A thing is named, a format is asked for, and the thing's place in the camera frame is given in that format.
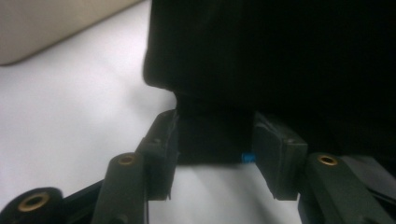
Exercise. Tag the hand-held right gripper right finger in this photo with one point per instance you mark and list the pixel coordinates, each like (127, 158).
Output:
(280, 161)

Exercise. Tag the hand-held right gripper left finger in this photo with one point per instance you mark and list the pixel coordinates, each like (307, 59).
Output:
(160, 161)

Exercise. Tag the black swim shorts blue print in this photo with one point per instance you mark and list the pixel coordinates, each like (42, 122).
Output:
(264, 62)

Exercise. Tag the beige storage bin grey rim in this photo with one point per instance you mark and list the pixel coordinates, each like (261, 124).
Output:
(46, 28)

